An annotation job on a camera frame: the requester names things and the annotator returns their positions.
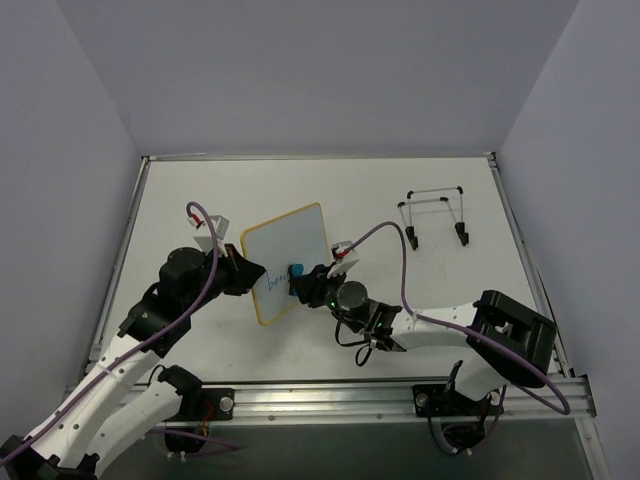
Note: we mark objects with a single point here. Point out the aluminium front rail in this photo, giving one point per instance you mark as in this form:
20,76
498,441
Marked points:
382,401

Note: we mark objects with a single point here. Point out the metal wire whiteboard stand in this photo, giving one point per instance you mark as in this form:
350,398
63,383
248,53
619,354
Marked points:
426,203

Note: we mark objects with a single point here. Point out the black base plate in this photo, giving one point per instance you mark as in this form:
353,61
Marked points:
207,404
436,400

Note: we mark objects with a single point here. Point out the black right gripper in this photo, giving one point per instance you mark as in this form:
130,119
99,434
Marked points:
314,286

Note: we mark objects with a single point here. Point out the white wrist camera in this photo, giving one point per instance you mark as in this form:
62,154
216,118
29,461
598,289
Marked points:
209,231
344,256

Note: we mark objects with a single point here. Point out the blue bone shaped eraser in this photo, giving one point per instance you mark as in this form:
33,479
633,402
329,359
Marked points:
294,271

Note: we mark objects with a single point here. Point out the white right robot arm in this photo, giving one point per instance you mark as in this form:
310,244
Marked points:
503,342

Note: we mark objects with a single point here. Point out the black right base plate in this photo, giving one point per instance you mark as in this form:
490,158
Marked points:
436,400

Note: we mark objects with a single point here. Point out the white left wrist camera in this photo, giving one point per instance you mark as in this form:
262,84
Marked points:
209,231

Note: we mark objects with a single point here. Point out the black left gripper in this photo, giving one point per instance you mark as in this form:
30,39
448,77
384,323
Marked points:
232,270

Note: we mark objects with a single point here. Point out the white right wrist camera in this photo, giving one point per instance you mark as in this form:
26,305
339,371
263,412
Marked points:
344,256

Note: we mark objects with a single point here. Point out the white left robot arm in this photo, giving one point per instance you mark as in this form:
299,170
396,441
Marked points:
91,428

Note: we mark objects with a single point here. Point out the yellow framed whiteboard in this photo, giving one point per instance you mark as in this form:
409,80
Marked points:
297,237

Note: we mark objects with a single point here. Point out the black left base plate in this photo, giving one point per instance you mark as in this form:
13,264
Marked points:
207,404

